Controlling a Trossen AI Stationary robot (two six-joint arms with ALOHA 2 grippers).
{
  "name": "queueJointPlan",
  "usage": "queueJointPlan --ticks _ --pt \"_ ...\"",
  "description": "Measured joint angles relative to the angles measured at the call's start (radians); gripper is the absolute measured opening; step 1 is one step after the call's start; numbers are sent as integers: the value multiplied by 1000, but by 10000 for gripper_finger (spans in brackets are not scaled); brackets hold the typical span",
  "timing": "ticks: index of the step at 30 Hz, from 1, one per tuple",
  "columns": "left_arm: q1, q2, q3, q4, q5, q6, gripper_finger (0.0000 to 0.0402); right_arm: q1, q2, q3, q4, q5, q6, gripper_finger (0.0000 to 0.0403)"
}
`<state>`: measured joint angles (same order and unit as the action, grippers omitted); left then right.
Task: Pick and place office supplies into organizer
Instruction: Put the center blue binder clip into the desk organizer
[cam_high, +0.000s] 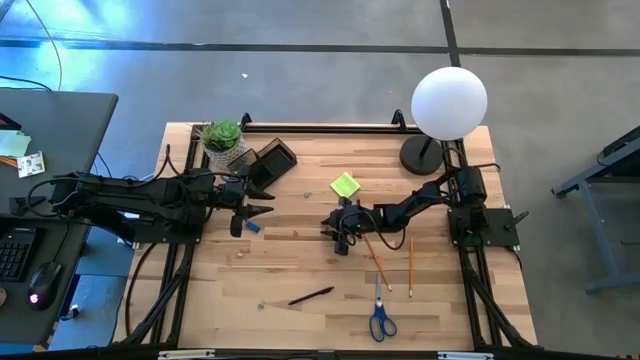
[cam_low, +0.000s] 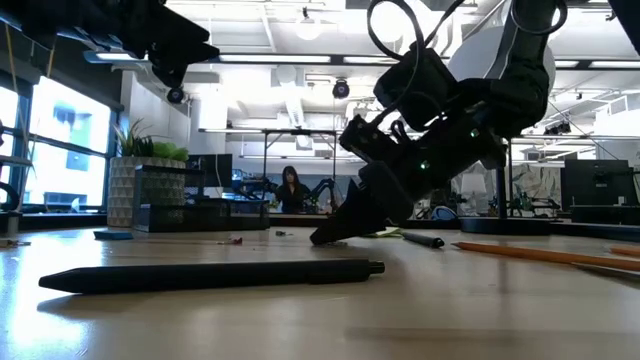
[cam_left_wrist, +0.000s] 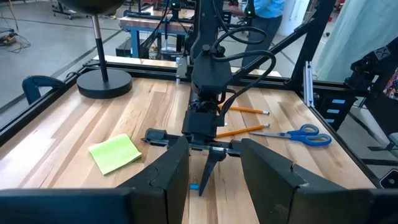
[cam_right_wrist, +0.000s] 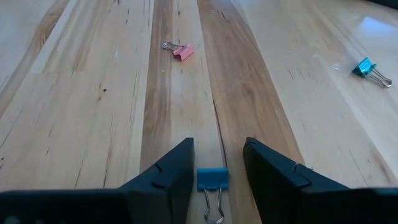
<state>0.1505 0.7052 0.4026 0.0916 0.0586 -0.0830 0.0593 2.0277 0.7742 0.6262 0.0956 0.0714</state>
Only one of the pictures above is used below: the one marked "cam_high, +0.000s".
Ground white metal bracket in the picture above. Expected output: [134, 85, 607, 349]
[158, 349, 216, 360]
[438, 351, 495, 360]

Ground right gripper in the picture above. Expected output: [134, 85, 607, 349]
[322, 197, 372, 257]

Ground potted green succulent plant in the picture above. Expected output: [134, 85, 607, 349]
[199, 118, 249, 169]

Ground grey office desk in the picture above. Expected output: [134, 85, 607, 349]
[0, 88, 120, 346]

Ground blue handled scissors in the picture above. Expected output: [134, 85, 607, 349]
[368, 272, 399, 344]

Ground pale green paper note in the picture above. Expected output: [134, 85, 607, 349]
[0, 129, 32, 159]

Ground black aluminium table frame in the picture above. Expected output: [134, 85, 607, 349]
[114, 109, 539, 351]

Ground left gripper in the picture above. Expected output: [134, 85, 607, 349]
[214, 173, 276, 240]

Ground black computer mouse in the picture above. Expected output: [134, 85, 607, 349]
[27, 260, 64, 311]

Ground black pen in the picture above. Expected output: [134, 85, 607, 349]
[287, 285, 335, 307]

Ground small printed card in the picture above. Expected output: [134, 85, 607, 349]
[16, 151, 46, 179]

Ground orange pencil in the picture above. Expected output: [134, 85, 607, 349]
[362, 234, 394, 293]
[408, 236, 416, 299]

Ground black mesh desk organizer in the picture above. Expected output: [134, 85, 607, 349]
[238, 138, 299, 192]

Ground white globe lamp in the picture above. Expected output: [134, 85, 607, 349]
[398, 66, 489, 177]

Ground blue grey metal cart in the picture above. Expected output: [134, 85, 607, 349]
[551, 124, 640, 295]

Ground black keyboard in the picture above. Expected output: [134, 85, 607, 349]
[0, 227, 37, 282]

